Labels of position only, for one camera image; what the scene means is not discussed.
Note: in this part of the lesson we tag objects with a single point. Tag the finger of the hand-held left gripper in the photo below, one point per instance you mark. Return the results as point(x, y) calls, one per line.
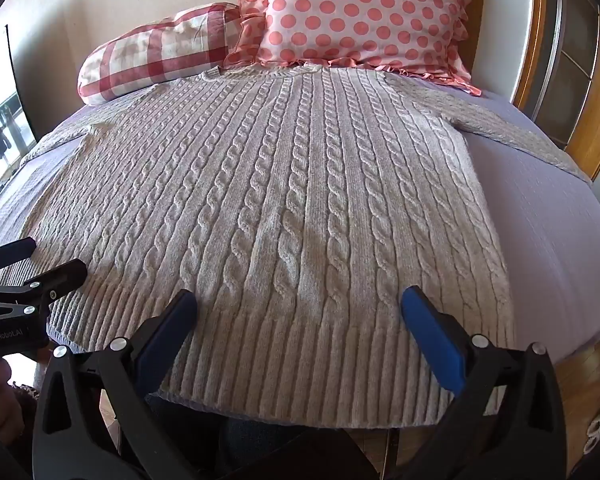
point(10, 251)
point(55, 280)

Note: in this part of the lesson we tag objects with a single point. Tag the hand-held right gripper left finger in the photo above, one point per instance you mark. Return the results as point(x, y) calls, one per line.
point(166, 332)

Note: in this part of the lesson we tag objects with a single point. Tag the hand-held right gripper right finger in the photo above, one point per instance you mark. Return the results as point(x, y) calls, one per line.
point(432, 332)

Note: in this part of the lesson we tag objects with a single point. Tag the red checked pillow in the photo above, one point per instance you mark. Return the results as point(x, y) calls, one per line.
point(155, 52)

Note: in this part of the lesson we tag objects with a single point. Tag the wooden glass-panel cabinet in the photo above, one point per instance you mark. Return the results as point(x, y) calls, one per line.
point(577, 60)

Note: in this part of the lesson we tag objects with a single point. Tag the wooden headboard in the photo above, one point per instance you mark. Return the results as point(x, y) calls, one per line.
point(527, 35)

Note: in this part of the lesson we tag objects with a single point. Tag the pink polka dot pillow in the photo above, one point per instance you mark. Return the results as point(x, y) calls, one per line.
point(360, 10)

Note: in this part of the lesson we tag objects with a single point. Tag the framed wall picture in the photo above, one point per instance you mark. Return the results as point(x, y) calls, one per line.
point(2, 140)

